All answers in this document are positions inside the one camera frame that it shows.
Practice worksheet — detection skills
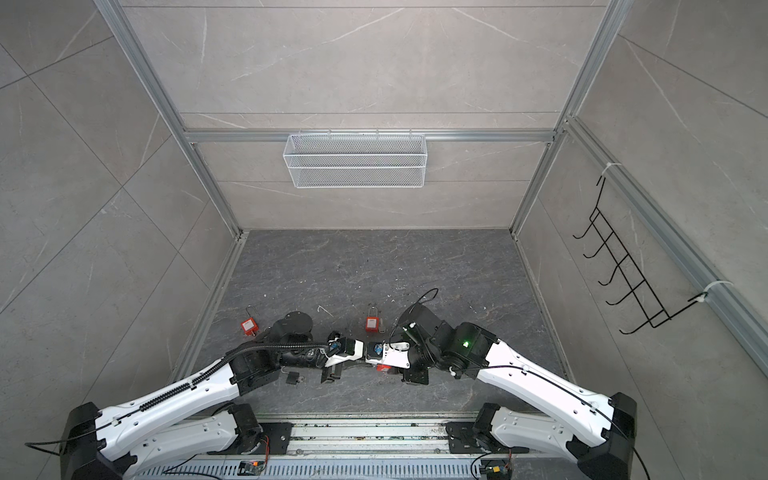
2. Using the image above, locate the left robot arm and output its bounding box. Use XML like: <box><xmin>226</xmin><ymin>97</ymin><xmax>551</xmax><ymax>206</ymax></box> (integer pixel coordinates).
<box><xmin>27</xmin><ymin>312</ymin><xmax>364</xmax><ymax>479</ymax></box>

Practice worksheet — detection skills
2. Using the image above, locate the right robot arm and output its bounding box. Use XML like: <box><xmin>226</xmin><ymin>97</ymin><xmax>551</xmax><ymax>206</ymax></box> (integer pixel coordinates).
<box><xmin>394</xmin><ymin>298</ymin><xmax>641</xmax><ymax>479</ymax></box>

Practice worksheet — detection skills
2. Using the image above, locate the small black padlock near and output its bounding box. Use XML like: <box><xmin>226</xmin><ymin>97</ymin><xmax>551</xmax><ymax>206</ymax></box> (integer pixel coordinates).
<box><xmin>286</xmin><ymin>371</ymin><xmax>303</xmax><ymax>385</ymax></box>

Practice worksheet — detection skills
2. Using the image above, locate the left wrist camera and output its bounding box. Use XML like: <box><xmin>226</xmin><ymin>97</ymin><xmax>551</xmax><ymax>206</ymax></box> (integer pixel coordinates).
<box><xmin>324</xmin><ymin>337</ymin><xmax>365</xmax><ymax>368</ymax></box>

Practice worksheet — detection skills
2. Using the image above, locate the aluminium mounting rail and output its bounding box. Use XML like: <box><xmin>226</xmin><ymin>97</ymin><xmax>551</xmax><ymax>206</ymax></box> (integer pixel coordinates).
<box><xmin>199</xmin><ymin>408</ymin><xmax>589</xmax><ymax>459</ymax></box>

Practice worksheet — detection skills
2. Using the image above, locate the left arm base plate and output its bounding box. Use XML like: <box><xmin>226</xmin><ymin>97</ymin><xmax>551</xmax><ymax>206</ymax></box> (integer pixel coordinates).
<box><xmin>207</xmin><ymin>422</ymin><xmax>294</xmax><ymax>456</ymax></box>

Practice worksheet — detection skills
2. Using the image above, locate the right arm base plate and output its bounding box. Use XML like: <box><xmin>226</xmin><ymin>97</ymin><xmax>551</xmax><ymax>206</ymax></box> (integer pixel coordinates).
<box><xmin>445</xmin><ymin>422</ymin><xmax>530</xmax><ymax>455</ymax></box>

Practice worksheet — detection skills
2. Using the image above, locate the white wire mesh basket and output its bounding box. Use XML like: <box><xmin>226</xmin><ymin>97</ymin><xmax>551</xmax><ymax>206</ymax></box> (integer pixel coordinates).
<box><xmin>283</xmin><ymin>133</ymin><xmax>428</xmax><ymax>189</ymax></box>

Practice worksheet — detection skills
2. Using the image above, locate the white slotted cable duct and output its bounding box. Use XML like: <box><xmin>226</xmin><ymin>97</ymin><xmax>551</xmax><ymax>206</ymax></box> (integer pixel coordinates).
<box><xmin>137</xmin><ymin>456</ymin><xmax>586</xmax><ymax>479</ymax></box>

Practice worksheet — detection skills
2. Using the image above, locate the black wire hook rack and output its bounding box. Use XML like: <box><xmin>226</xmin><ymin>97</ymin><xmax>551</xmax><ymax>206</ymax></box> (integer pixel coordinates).
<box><xmin>571</xmin><ymin>176</ymin><xmax>709</xmax><ymax>336</ymax></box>

